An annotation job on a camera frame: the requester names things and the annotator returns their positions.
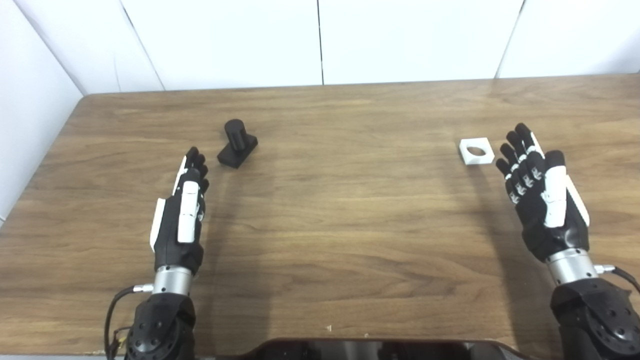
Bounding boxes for white square piece with hole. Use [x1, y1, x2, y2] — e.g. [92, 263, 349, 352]
[459, 136, 496, 166]

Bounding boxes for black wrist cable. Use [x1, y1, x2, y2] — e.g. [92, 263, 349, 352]
[595, 265, 640, 293]
[104, 284, 153, 360]

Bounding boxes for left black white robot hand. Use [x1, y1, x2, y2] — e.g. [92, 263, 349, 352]
[150, 146, 211, 276]

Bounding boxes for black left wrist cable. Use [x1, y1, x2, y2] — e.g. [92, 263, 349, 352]
[104, 284, 153, 360]

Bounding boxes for black robot torso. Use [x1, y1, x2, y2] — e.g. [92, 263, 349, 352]
[215, 338, 536, 360]

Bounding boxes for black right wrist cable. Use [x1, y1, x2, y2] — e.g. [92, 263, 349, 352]
[595, 265, 640, 293]

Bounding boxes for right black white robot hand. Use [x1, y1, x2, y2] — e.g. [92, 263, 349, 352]
[496, 122, 591, 263]

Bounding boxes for thin left arm wires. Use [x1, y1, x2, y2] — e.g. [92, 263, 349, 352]
[112, 326, 132, 357]

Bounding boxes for black peg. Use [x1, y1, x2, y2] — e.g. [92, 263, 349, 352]
[217, 119, 259, 170]

